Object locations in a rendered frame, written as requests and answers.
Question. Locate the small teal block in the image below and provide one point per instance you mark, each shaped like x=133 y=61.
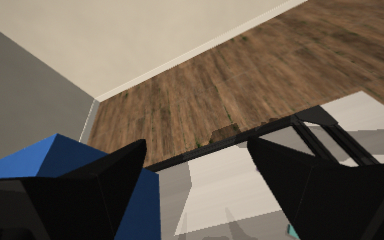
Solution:
x=291 y=231

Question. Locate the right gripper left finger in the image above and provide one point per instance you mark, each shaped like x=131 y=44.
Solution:
x=87 y=203

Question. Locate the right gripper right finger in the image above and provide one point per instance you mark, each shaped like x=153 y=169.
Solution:
x=322 y=199

